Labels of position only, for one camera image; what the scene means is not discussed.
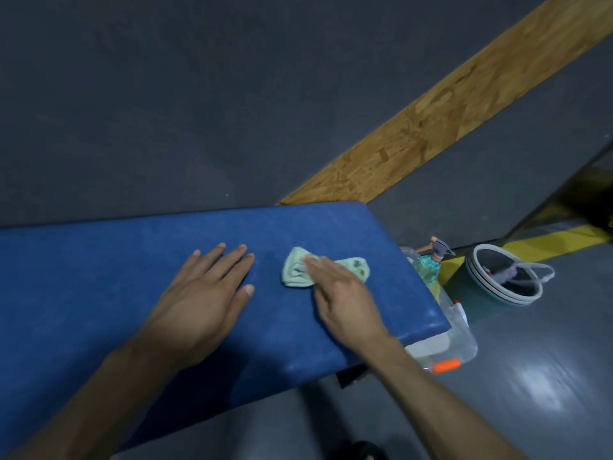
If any person's left hand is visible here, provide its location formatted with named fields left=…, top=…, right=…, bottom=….
left=128, top=242, right=256, bottom=370

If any dark green bucket white rim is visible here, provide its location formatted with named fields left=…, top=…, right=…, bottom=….
left=447, top=243, right=556, bottom=327

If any clear plastic storage bin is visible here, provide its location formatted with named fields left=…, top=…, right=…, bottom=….
left=400, top=246, right=479, bottom=375

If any wooden chipboard strip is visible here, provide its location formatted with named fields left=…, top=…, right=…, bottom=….
left=278, top=0, right=613, bottom=207

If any spray bottle with blue liquid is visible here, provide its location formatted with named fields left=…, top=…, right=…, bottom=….
left=413, top=236, right=457, bottom=286

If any blue padded bench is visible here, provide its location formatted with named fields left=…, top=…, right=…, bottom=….
left=0, top=201, right=452, bottom=456

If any person's right hand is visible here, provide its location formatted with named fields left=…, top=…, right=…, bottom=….
left=303, top=255, right=399, bottom=352

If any person's left forearm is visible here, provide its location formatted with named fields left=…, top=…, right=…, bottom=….
left=10, top=339, right=190, bottom=460

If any light green cleaning cloth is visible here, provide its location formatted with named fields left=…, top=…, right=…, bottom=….
left=281, top=246, right=372, bottom=288

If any person's right forearm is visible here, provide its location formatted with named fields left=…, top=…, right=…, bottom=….
left=352, top=337, right=530, bottom=460

